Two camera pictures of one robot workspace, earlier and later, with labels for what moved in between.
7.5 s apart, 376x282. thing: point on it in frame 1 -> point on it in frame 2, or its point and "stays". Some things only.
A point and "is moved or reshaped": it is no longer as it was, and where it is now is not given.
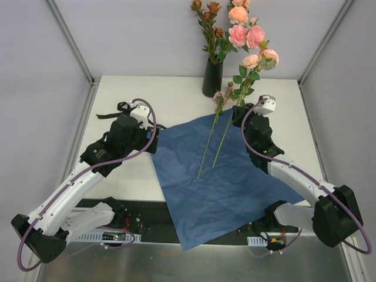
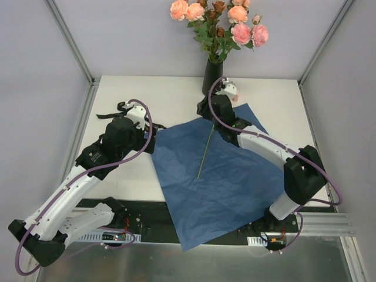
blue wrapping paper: (209, 183) stays
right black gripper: (239, 112) -> (219, 88)
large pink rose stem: (251, 39) is moved or reshaped
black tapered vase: (212, 78) stays
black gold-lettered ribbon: (124, 108) stays
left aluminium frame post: (94, 82) stays
